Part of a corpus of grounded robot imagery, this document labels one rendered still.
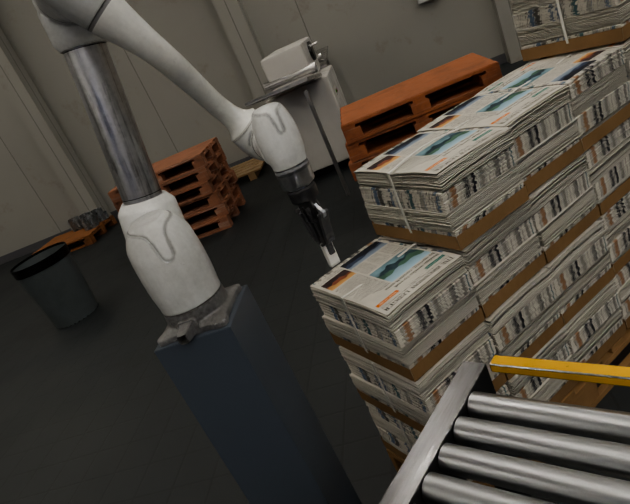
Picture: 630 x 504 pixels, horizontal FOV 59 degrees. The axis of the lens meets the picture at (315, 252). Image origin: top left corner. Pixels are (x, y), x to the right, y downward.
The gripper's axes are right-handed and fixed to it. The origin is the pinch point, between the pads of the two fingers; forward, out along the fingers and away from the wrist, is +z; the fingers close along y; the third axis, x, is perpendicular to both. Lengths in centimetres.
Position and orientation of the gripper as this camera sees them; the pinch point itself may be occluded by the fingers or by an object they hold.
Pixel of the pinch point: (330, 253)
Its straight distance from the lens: 147.7
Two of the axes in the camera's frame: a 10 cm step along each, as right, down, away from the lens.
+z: 3.9, 8.5, 3.7
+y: -5.2, -1.2, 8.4
